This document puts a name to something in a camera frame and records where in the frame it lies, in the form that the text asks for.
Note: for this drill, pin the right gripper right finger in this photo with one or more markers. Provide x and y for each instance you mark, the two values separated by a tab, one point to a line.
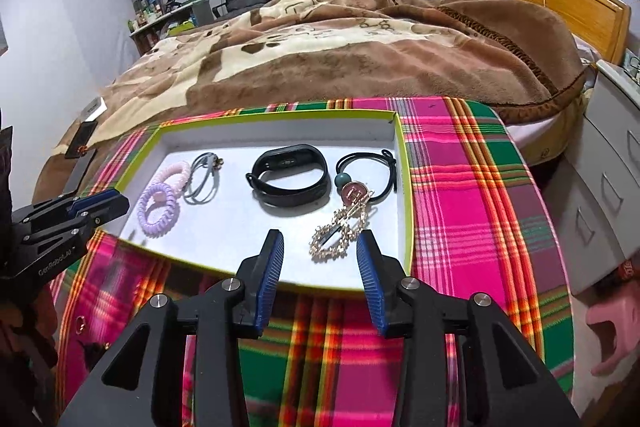
502	380

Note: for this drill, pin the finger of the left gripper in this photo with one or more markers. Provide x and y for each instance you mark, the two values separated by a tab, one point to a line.
38	224
95	199

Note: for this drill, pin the white card on bed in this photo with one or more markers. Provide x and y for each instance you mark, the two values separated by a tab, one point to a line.
93	110

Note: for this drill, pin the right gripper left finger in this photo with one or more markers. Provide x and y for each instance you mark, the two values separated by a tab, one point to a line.
138	381

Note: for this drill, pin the grey desk shelf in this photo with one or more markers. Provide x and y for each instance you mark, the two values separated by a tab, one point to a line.
187	16

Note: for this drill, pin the pink plastic stool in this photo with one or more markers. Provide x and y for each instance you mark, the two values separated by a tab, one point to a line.
617	319

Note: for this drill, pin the black smart wristband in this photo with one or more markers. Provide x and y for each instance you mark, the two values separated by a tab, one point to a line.
286	162

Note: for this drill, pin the white bedside drawer cabinet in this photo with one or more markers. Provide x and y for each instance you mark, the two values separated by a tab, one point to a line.
593	197

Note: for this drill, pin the person left hand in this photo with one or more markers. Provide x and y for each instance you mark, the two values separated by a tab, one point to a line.
28	355

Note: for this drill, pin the yellow-green shallow box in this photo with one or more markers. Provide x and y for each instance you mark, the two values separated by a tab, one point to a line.
206	192

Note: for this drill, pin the black phone with red charm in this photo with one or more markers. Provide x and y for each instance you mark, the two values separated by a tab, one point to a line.
79	144

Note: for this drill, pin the brown plush blanket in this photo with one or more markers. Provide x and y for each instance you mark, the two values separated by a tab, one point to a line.
514	56

